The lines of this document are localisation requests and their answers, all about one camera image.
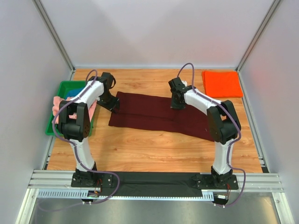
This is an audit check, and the folded orange t shirt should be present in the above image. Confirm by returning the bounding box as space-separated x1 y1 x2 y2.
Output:
202 70 243 98

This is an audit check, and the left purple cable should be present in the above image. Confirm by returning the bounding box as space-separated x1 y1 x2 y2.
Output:
37 69 121 212

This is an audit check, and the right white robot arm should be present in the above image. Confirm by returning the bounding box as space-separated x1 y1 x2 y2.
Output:
169 77 241 190

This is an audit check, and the maroon t shirt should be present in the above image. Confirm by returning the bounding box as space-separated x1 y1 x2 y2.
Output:
108 91 214 142

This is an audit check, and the blue t shirt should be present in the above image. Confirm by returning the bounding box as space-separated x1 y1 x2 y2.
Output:
65 88 83 98

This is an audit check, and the pink t shirt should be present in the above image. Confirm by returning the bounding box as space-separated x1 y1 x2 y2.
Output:
52 96 97 121

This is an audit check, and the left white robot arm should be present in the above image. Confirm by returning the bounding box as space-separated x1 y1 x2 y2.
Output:
52 70 120 189

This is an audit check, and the aluminium rail frame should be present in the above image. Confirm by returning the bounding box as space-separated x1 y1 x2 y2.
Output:
28 170 284 193

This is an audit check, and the grey slotted cable duct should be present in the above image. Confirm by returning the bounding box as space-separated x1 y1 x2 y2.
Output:
37 190 214 201

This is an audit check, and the black base mat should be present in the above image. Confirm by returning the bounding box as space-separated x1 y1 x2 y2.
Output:
71 171 239 198

